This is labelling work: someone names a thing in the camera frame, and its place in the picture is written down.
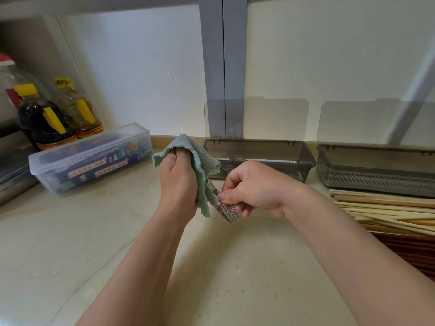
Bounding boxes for dark sauce bottle yellow cap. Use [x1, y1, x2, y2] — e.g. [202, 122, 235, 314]
[14, 83, 79, 152]

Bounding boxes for colourful packets in box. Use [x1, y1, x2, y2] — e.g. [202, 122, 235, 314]
[40, 134, 152, 194]

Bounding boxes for grey slanted window bar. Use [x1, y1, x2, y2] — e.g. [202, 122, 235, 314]
[387, 44, 435, 145]

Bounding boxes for person's left hand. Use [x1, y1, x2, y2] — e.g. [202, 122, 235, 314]
[159, 148, 198, 221]

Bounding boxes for grey window frame post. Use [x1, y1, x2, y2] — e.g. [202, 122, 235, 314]
[198, 0, 248, 138]

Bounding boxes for empty grey cutlery tray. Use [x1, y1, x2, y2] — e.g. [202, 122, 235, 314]
[316, 144, 435, 198]

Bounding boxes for pile of dark red chopsticks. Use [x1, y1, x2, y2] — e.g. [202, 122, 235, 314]
[370, 232, 435, 281]

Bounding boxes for person's left forearm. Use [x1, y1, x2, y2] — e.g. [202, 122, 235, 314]
[75, 207, 198, 326]

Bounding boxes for patterned metal cutlery piece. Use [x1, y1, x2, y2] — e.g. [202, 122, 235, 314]
[204, 176, 240, 224]

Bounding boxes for large clear bottle red cap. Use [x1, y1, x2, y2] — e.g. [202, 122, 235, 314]
[0, 53, 51, 133]

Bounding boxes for clear plastic lidded box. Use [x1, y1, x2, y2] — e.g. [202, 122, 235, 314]
[28, 122, 154, 196]

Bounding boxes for brown sauce bottle yellow cap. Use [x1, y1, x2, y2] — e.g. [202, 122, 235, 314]
[54, 77, 105, 139]

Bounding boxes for person's right hand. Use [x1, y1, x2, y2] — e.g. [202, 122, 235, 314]
[218, 160, 301, 219]

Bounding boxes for green grey cleaning cloth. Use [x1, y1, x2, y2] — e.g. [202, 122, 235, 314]
[152, 133, 222, 218]

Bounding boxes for pile of light wooden chopsticks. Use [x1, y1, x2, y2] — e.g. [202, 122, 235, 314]
[329, 189, 435, 237]

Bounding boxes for person's right forearm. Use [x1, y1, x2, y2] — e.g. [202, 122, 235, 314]
[283, 182, 435, 326]

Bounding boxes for grey cutlery tray with forks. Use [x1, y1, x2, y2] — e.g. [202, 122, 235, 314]
[203, 138, 317, 184]

